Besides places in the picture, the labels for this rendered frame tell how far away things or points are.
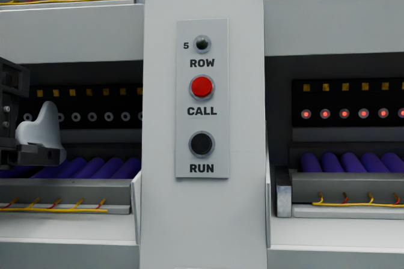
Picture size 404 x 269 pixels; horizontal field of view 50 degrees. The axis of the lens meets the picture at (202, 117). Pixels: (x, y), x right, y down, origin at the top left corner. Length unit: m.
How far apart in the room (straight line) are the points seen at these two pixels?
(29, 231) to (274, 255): 0.20
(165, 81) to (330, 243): 0.17
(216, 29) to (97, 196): 0.18
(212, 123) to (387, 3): 0.16
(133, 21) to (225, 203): 0.16
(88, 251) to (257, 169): 0.14
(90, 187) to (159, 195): 0.09
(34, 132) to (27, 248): 0.10
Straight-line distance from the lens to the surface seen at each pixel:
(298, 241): 0.34
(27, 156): 0.35
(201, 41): 0.33
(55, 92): 0.54
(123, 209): 0.39
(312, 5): 0.35
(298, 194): 0.39
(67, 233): 0.37
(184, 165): 0.33
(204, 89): 0.33
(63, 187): 0.41
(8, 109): 0.37
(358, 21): 0.36
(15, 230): 0.40
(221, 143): 0.32
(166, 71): 0.34
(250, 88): 0.33
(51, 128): 0.42
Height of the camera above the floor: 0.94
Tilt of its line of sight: 6 degrees up
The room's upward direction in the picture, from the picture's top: straight up
